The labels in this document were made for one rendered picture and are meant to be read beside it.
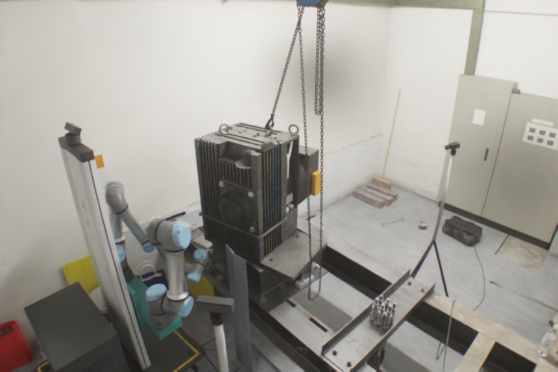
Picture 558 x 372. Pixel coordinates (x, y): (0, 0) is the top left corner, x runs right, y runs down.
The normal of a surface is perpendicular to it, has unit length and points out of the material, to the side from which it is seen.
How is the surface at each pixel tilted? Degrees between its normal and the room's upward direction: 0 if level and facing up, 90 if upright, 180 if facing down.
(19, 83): 90
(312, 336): 0
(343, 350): 0
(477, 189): 90
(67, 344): 0
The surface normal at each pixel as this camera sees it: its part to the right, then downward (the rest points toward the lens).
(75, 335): 0.00, -0.92
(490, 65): -0.75, 0.26
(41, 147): 0.66, 0.29
